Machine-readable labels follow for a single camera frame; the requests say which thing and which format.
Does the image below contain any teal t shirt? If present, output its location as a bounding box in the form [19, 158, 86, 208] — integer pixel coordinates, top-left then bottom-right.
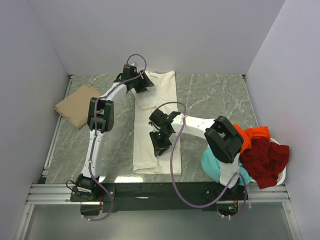
[201, 147, 253, 185]

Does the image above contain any dark red t shirt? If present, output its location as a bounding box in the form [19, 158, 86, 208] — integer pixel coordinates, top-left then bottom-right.
[240, 137, 290, 189]

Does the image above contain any white perforated laundry basket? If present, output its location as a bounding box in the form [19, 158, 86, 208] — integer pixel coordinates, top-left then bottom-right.
[244, 138, 287, 186]

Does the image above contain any cream white t shirt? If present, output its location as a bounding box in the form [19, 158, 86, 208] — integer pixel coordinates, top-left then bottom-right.
[132, 70, 183, 176]

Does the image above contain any folded tan t shirt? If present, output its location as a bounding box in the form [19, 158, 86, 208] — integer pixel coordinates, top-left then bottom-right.
[54, 85, 101, 130]

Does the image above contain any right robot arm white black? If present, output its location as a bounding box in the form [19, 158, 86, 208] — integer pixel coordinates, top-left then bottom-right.
[149, 109, 244, 200]

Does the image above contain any aluminium frame rail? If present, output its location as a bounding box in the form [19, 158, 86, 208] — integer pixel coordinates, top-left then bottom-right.
[14, 74, 303, 240]

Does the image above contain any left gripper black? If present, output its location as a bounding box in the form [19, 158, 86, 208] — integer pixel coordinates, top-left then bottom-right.
[130, 70, 154, 94]

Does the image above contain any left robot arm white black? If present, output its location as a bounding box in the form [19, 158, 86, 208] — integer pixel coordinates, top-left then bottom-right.
[75, 63, 154, 201]

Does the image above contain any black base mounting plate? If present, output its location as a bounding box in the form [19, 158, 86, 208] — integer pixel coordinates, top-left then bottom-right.
[70, 181, 246, 216]

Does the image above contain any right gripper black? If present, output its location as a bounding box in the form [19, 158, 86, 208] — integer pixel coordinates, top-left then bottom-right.
[149, 129, 173, 157]

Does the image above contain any orange t shirt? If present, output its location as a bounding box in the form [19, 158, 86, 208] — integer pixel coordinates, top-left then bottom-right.
[233, 124, 271, 154]

